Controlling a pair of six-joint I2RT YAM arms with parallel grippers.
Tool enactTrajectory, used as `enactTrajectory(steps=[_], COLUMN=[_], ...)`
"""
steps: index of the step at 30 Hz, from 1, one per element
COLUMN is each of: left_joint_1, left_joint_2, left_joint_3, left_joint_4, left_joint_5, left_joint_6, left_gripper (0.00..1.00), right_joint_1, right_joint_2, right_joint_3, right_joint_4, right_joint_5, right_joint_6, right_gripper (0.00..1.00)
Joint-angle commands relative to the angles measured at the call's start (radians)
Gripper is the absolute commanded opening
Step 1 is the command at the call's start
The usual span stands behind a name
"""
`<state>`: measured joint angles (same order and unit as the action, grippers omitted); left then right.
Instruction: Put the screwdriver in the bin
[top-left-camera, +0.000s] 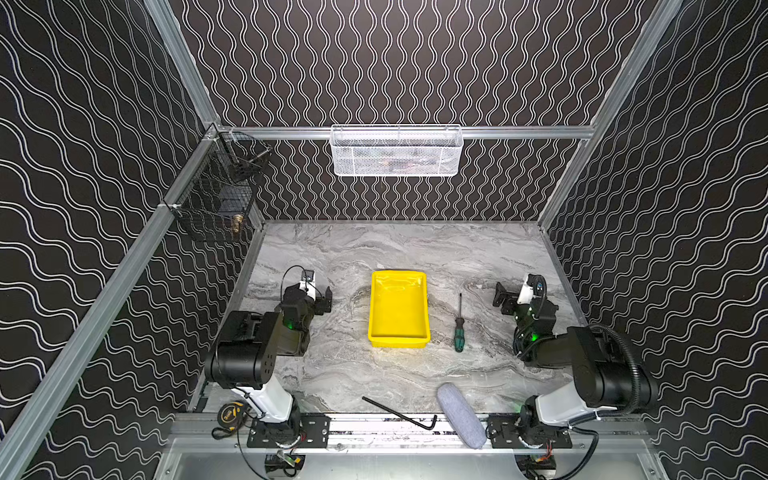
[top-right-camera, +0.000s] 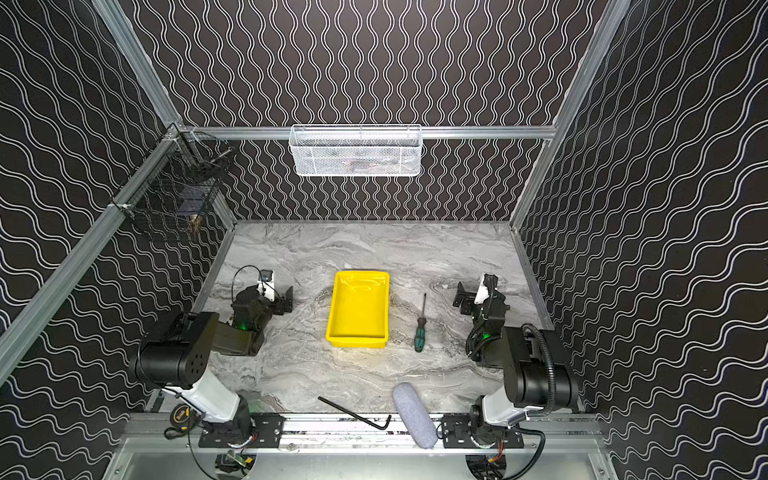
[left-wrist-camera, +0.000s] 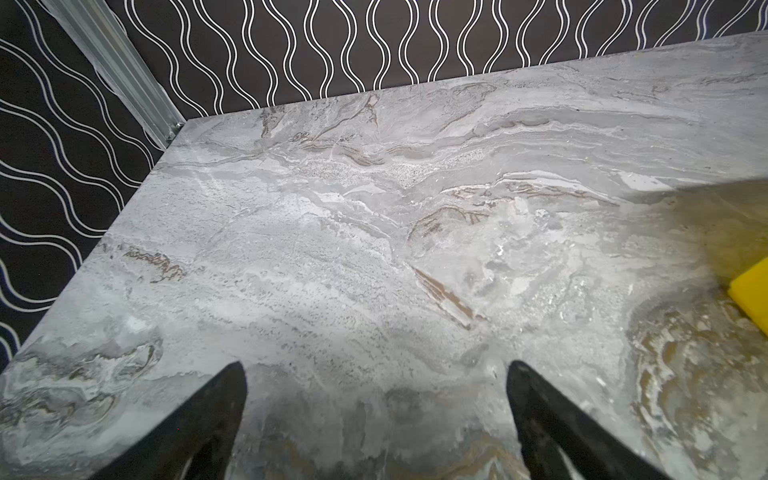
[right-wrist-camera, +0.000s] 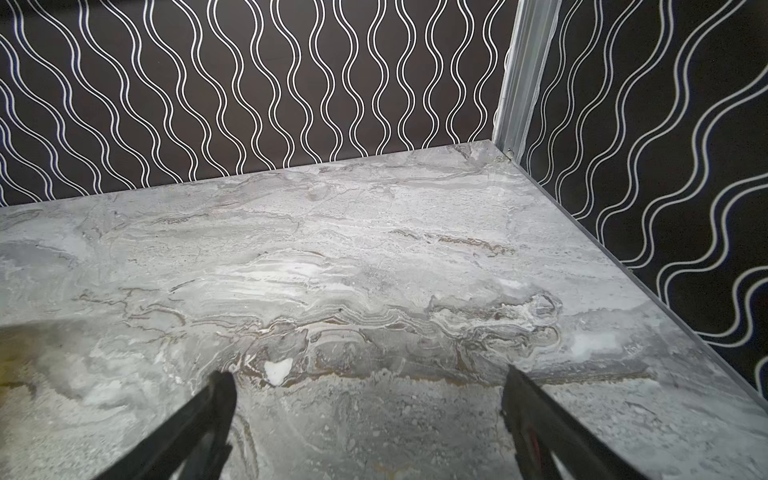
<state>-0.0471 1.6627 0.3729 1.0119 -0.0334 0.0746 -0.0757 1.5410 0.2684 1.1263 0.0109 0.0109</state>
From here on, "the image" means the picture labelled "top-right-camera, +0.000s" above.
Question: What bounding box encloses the green black handled screwdriver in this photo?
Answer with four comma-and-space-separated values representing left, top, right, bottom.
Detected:
413, 293, 427, 353

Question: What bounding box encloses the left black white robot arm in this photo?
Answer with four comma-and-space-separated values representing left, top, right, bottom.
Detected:
130, 283, 294, 445

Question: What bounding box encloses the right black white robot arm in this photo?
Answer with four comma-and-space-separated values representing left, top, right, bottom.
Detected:
453, 275, 579, 446

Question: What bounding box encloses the yellow plastic bin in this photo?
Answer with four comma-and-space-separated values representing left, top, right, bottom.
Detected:
326, 270, 390, 349

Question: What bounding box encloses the yellow black tape measure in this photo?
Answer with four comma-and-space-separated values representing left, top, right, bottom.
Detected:
169, 403, 199, 431

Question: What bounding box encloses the black hex key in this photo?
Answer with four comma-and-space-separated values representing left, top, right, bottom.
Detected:
317, 395, 392, 432

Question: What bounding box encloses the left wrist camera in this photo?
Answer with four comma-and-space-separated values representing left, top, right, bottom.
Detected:
257, 269, 276, 299

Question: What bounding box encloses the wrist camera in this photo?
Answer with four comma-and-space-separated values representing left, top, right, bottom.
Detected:
257, 269, 276, 299
474, 274, 498, 305

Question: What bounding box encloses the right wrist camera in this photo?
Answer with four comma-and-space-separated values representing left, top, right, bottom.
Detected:
474, 274, 498, 305

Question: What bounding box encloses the black corrugated cable conduit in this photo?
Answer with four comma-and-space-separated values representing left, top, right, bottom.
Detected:
520, 322, 557, 418

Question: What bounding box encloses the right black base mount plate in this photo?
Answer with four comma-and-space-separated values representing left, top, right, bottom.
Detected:
436, 414, 524, 449

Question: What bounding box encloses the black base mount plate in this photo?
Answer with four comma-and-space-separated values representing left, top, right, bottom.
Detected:
436, 414, 524, 449
197, 413, 286, 449

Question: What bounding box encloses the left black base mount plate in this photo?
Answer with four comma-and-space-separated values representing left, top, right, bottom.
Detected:
197, 413, 286, 449

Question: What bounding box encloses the black wire basket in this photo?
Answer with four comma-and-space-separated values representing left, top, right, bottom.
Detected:
119, 132, 234, 243

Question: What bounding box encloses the white wire mesh basket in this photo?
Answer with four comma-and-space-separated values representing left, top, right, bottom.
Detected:
288, 124, 424, 177

